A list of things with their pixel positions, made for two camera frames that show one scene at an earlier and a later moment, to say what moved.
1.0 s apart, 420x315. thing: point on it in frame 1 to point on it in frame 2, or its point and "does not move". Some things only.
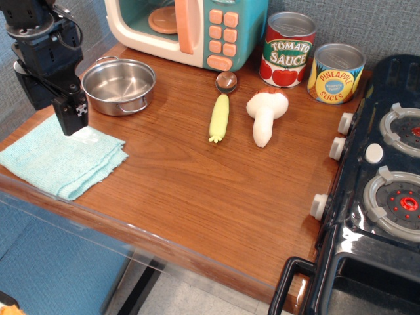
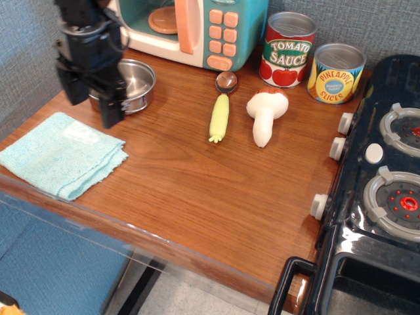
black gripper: x=48 y=49 to x=96 y=46
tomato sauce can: x=291 y=35 does not move
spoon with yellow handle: x=226 y=82 does not move
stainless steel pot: x=117 y=86 does not move
